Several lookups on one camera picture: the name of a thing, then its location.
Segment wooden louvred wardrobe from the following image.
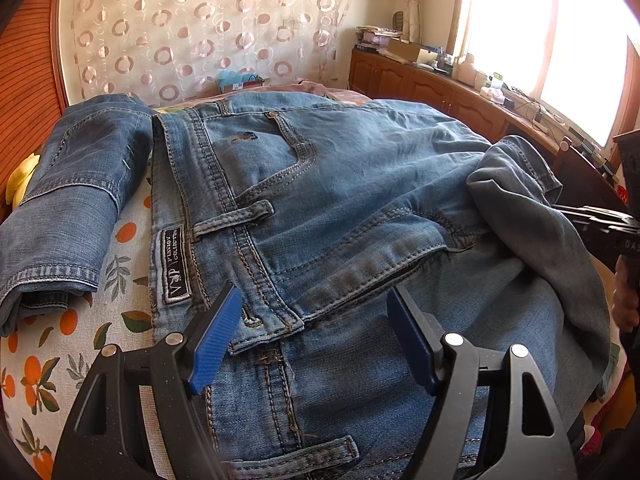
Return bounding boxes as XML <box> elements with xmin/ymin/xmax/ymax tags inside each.
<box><xmin>0</xmin><ymin>0</ymin><xmax>68</xmax><ymax>196</ymax></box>

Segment long wooden cabinet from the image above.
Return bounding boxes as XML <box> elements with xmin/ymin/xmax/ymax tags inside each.
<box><xmin>349</xmin><ymin>47</ymin><xmax>631</xmax><ymax>211</ymax></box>

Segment yellow plush toy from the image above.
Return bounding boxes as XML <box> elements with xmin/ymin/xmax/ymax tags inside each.
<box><xmin>4</xmin><ymin>152</ymin><xmax>41</xmax><ymax>208</ymax></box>

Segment dark blue jeans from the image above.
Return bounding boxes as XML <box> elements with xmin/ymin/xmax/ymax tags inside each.
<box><xmin>0</xmin><ymin>92</ymin><xmax>155</xmax><ymax>338</ymax></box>

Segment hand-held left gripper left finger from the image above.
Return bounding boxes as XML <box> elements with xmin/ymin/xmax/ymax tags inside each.
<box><xmin>52</xmin><ymin>282</ymin><xmax>244</xmax><ymax>480</ymax></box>

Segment orange fruit print blanket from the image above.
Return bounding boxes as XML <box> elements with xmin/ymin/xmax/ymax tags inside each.
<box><xmin>0</xmin><ymin>175</ymin><xmax>166</xmax><ymax>480</ymax></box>

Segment box with blue cloth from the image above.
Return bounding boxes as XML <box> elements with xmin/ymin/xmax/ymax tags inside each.
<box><xmin>215</xmin><ymin>71</ymin><xmax>266</xmax><ymax>95</ymax></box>

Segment circle pattern curtain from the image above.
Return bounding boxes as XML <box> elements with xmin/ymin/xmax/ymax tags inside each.
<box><xmin>62</xmin><ymin>0</ymin><xmax>357</xmax><ymax>111</ymax></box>

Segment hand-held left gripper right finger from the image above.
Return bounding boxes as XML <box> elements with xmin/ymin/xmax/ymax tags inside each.
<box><xmin>386</xmin><ymin>285</ymin><xmax>581</xmax><ymax>480</ymax></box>

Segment white jug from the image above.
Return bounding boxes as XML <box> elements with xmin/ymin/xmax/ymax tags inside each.
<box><xmin>457</xmin><ymin>54</ymin><xmax>483</xmax><ymax>83</ymax></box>

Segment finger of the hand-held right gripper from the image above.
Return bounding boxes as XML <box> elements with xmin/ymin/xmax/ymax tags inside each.
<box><xmin>552</xmin><ymin>203</ymin><xmax>640</xmax><ymax>241</ymax></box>

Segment open cardboard box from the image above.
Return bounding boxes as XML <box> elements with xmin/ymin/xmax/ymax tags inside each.
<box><xmin>385</xmin><ymin>39</ymin><xmax>436</xmax><ymax>63</ymax></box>

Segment stack of papers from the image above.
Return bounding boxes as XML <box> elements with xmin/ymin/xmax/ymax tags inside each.
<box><xmin>356</xmin><ymin>25</ymin><xmax>403</xmax><ymax>53</ymax></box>

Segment person's right hand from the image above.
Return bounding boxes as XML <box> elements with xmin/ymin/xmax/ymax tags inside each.
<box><xmin>614</xmin><ymin>255</ymin><xmax>640</xmax><ymax>333</ymax></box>

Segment medium blue jeans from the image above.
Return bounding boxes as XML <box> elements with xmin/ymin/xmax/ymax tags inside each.
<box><xmin>149</xmin><ymin>96</ymin><xmax>623</xmax><ymax>480</ymax></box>

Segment window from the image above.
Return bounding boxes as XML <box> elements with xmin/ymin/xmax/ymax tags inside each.
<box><xmin>447</xmin><ymin>0</ymin><xmax>640</xmax><ymax>151</ymax></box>

